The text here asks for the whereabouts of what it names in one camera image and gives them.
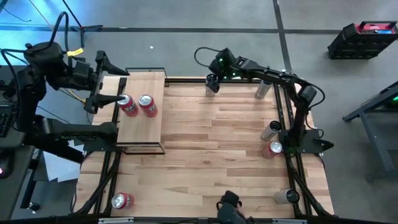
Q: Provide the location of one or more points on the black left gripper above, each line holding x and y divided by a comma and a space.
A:
82, 74

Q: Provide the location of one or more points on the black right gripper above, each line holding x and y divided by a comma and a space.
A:
225, 65

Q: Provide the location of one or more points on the white slim beverage can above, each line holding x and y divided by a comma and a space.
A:
209, 92
269, 133
262, 90
281, 197

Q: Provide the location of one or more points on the red beverage can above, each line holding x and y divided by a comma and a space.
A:
122, 200
129, 107
149, 107
270, 151

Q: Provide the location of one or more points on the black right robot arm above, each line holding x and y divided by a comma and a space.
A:
280, 77

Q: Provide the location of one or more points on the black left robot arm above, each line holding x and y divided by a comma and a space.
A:
46, 56

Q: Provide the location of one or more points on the black tripod stand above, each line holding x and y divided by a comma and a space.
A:
81, 34

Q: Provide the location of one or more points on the white paper sheet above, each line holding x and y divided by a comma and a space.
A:
62, 168

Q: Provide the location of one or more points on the black keyboard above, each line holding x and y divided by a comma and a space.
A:
4, 119

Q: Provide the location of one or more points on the black computer mouse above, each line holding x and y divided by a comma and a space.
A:
4, 165

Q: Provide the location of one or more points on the black desk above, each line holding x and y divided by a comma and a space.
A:
15, 193

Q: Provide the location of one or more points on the black desk caster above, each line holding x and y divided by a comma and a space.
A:
34, 207

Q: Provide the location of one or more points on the red and black tool case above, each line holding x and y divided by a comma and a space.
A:
357, 46

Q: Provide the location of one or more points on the black metal stand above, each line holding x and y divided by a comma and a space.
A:
373, 140

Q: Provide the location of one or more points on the wooden shelf black metal frame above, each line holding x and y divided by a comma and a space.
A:
140, 130

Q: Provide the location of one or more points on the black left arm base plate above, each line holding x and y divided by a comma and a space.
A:
99, 145

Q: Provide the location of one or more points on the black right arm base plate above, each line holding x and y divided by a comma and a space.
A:
311, 144

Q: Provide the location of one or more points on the silver metal bracket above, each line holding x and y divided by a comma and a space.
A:
115, 220
289, 221

